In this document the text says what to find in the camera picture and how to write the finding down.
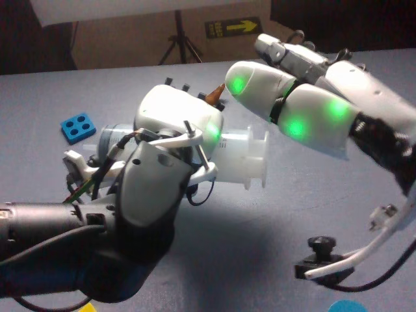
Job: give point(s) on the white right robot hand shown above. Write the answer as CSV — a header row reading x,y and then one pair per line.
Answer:
x,y
312,110

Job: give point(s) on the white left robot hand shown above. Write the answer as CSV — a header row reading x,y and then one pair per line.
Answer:
x,y
175,107

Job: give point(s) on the large clear plastic syringe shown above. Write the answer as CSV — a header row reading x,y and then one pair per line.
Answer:
x,y
240,156

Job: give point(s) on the orange toy carrot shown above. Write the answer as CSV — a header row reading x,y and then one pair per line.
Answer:
x,y
215,96

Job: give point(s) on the black tripod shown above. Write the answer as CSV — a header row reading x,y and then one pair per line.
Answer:
x,y
179,32

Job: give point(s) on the black sign with yellow arrow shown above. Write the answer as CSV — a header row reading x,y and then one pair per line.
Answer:
x,y
234,27

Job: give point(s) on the blue block with four holes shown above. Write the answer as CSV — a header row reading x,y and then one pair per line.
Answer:
x,y
78,128

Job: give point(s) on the blue round disc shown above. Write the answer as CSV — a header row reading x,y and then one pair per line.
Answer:
x,y
347,307

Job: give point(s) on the yellow block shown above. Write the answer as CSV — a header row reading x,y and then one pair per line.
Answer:
x,y
88,308

